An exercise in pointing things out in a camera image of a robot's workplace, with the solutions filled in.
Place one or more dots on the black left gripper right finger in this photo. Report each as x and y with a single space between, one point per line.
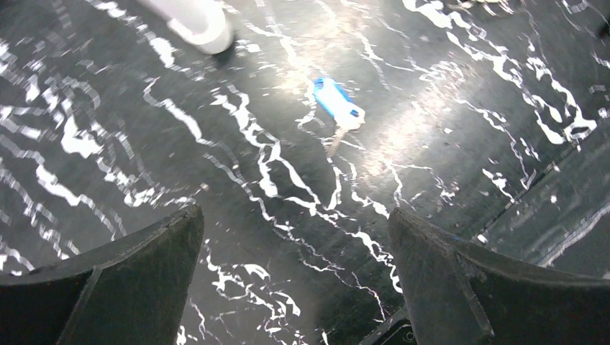
457 292

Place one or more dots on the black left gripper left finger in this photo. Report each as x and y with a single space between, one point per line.
128 291

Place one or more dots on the blue-capped key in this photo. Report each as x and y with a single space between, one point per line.
336 102

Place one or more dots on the white PVC pipe frame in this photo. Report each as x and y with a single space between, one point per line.
202 24

